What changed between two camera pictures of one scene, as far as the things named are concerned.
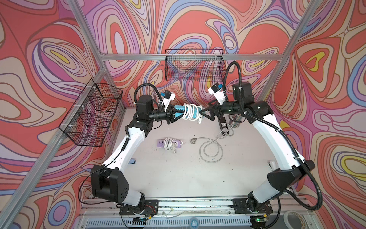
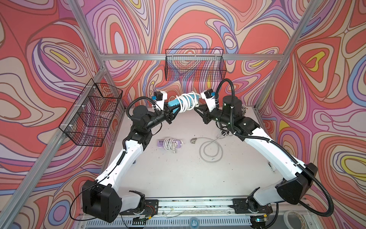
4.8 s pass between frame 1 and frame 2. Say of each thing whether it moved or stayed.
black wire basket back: stayed
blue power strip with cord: moved
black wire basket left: stayed
